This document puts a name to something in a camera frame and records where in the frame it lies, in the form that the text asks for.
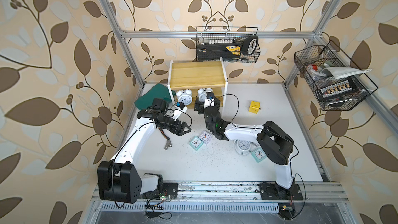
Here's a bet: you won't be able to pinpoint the white twin-bell alarm clock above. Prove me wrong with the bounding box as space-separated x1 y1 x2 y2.
197 88 213 103
176 89 193 106

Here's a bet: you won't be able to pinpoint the teal square alarm clock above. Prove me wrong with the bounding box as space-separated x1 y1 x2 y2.
251 147 267 163
189 136 204 151

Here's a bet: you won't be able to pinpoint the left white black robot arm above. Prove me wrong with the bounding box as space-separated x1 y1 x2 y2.
97 99 191 204

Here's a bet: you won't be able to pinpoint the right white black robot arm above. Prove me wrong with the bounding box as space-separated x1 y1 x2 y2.
194 97 295 191

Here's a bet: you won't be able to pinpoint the lilac square alarm clock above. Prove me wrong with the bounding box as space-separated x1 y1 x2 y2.
199 131 213 145

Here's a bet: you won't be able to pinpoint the wooden two-tier shelf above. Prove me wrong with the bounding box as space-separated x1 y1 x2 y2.
167 59 228 106

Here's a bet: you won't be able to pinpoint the yellow cube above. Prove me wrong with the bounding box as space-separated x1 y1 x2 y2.
249 101 261 114

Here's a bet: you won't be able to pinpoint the large white twin-bell clock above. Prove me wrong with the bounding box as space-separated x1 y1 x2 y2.
234 140 251 156

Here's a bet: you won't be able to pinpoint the black yellow box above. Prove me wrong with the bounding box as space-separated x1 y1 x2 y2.
196 43 241 61

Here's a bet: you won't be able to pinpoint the white paper booklet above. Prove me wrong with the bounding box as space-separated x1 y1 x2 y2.
320 67 372 79

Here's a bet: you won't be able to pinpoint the paint tube set box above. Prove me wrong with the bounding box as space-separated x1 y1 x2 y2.
316 79 360 100

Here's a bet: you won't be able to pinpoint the orange handled pliers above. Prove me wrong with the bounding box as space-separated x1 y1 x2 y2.
158 128 173 150

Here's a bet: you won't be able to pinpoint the black wire basket back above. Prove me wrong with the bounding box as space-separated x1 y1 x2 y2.
195 26 261 63

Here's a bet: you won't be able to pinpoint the black wire basket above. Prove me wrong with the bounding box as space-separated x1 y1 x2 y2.
294 40 378 111
195 26 261 63

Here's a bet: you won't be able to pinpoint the black handled tool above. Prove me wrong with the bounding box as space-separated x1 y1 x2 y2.
240 35 259 56

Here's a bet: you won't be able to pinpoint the black wire basket right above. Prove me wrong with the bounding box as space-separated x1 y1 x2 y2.
294 40 378 111

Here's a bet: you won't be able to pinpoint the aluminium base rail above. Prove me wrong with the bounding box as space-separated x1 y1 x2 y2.
162 178 349 203

